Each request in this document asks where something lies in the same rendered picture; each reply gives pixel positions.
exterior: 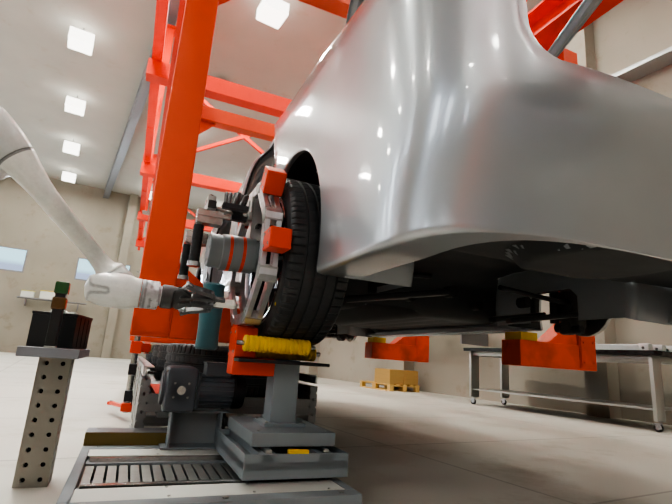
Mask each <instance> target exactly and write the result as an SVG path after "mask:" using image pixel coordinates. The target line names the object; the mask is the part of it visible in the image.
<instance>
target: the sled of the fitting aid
mask: <svg viewBox="0 0 672 504"><path fill-rule="evenodd" d="M215 449H216V450H217V452H218V453H219V454H220V455H221V456H222V457H223V459H224V460H225V461H226V462H227V463H228V465H229V466H230V467H231V468H232V469H233V471H234V472H235V473H236V474H237V475H238V476H239V478H240V479H241V480H242V481H254V480H280V479H307V478H335V477H347V474H348V456H349V453H347V452H345V451H343V450H341V449H339V448H337V447H335V446H308V447H251V446H250V445H248V444H247V443H246V442H245V441H244V440H242V439H241V438H240V437H239V436H237V435H236V434H235V433H234V432H233V431H231V430H230V429H217V435H216V444H215Z"/></svg>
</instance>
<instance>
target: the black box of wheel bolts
mask: <svg viewBox="0 0 672 504"><path fill-rule="evenodd" d="M51 312H52V310H51V311H50V312H46V311H34V310H33V311H32V313H33V315H32V319H31V324H30V329H29V333H28V338H27V342H26V346H34V347H44V345H45V340H46V336H47V331H48V326H49V321H50V317H51ZM92 321H93V318H90V317H86V316H83V315H79V314H77V312H69V313H68V312H67V311H64V312H63V317H62V322H61V327H60V332H59V336H58V341H57V348H64V349H87V344H88V338H89V333H90V328H91V323H92Z"/></svg>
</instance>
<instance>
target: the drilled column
mask: <svg viewBox="0 0 672 504"><path fill-rule="evenodd" d="M74 362H75V359H61V358H44V357H39V361H38V365H37V370H36V375H35V379H34V384H33V389H32V394H31V398H30V403H29V408H28V413H27V417H26V422H25V427H24V431H23V436H22V441H21V446H20V450H19V455H18V460H17V464H16V469H15V474H14V479H13V483H12V488H39V487H47V486H48V485H49V483H50V481H51V480H52V475H53V470H54V465H55V459H56V454H57V449H58V444H59V439H60V434H61V428H62V423H63V418H64V413H65V408H66V403H67V398H68V392H69V387H70V382H71V377H72V372H73V367H74ZM20 481H21V482H20Z"/></svg>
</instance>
